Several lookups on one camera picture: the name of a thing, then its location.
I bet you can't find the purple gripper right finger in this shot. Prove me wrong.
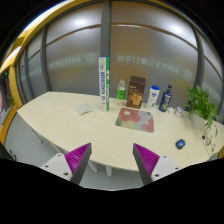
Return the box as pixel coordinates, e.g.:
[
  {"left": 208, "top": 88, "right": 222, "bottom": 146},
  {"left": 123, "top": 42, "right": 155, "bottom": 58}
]
[{"left": 132, "top": 143, "right": 182, "bottom": 186}]

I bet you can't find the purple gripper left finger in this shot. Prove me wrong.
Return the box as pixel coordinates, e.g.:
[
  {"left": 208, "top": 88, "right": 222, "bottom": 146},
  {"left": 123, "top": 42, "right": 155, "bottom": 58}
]
[{"left": 40, "top": 142, "right": 93, "bottom": 186}]

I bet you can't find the black blue computer mouse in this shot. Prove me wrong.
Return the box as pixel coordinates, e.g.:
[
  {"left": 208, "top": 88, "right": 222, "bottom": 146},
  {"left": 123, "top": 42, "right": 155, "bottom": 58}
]
[{"left": 176, "top": 139, "right": 186, "bottom": 150}]

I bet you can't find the floral mouse pad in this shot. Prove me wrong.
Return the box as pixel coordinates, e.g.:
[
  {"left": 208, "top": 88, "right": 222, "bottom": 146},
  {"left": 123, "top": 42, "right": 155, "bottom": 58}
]
[{"left": 115, "top": 108, "right": 154, "bottom": 133}]

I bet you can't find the small white jar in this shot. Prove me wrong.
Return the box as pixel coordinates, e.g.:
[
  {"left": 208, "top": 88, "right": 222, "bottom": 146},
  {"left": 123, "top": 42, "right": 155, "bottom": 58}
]
[{"left": 174, "top": 107, "right": 183, "bottom": 117}]

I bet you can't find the dark blue bottle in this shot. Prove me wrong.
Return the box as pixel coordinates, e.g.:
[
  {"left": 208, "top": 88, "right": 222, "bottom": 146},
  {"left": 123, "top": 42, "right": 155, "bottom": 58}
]
[{"left": 159, "top": 85, "right": 172, "bottom": 112}]

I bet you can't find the white lotion bottle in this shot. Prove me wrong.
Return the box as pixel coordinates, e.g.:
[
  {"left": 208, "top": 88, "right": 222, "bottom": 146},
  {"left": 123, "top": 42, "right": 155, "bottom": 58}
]
[{"left": 146, "top": 85, "right": 159, "bottom": 109}]

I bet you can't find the green potted plant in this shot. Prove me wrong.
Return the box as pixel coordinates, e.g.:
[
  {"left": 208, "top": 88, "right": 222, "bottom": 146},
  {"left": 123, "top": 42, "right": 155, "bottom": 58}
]
[{"left": 185, "top": 85, "right": 218, "bottom": 151}]

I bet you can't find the clear green label bottle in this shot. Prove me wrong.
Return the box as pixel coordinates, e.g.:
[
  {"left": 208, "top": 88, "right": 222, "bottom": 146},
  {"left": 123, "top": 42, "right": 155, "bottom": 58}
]
[{"left": 117, "top": 80, "right": 126, "bottom": 106}]

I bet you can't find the brown paper box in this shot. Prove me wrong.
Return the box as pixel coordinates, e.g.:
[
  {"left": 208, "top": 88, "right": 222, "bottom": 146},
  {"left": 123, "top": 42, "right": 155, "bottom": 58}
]
[{"left": 126, "top": 76, "right": 146, "bottom": 109}]

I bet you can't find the tall white green tube box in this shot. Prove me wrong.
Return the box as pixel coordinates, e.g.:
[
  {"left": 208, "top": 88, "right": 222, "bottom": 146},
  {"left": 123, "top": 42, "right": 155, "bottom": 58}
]
[{"left": 99, "top": 57, "right": 110, "bottom": 112}]

